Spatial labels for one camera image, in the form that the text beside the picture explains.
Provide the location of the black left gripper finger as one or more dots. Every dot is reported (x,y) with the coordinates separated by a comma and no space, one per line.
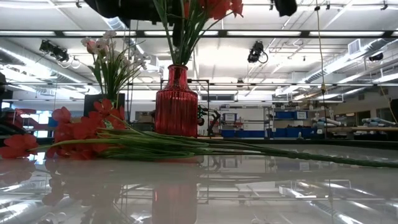
(178,32)

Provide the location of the long wooden table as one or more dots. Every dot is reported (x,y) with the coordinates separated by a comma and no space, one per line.
(367,128)

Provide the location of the large red flower bunch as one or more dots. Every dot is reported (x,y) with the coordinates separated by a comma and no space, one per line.
(77,130)

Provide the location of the small red flower sprig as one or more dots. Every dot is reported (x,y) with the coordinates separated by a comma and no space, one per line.
(217,7)

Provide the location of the row of blue bins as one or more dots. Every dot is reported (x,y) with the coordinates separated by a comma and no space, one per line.
(264,133)

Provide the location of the pale blue tube device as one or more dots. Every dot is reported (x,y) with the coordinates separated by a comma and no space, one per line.
(379,121)
(329,122)

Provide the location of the red metal staircase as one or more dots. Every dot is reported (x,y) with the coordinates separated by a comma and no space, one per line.
(26,111)

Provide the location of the small black robot arm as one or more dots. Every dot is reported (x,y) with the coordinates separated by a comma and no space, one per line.
(214,116)

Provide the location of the white ceiling vent grille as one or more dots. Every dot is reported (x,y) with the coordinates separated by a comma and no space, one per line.
(354,46)

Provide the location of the black frame bar with lights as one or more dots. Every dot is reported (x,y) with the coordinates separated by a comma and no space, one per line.
(280,33)

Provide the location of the red ribbed glass vase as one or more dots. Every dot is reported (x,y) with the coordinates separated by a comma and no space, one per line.
(176,105)

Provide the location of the silver air duct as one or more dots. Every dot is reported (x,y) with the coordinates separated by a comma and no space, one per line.
(31,62)

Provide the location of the black ceiling-mounted camera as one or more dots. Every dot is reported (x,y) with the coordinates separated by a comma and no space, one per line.
(255,51)
(54,51)
(376,57)

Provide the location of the blue bin with white label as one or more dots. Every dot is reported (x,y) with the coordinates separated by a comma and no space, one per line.
(286,115)

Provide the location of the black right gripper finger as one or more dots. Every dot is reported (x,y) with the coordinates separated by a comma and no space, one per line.
(286,7)

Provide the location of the black monitor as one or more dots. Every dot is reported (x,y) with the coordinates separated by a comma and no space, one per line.
(88,105)

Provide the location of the small cardboard box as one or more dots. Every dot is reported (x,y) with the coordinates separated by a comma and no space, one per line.
(145,118)

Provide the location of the white framed sign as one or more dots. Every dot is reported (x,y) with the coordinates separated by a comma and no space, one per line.
(230,117)

